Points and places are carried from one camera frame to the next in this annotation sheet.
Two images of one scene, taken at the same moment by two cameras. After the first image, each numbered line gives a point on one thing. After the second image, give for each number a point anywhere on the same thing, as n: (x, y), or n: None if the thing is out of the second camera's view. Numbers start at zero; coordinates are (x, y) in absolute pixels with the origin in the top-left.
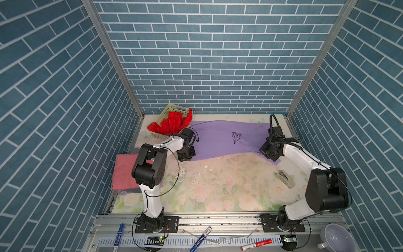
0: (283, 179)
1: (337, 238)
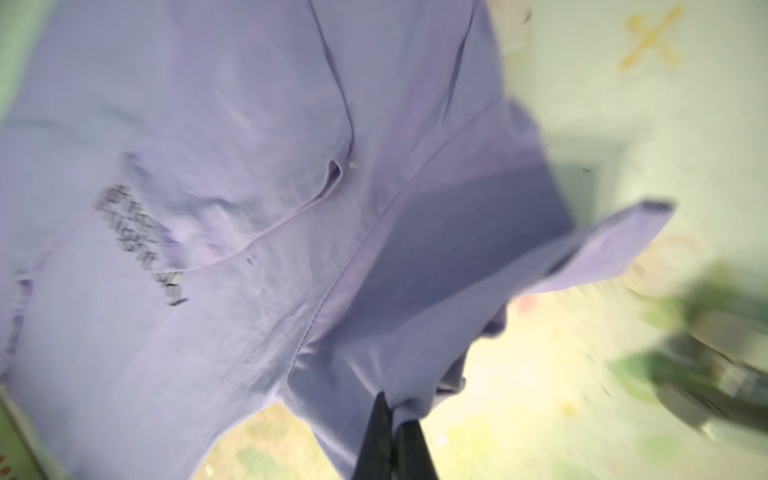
0: (706, 380)
1: None
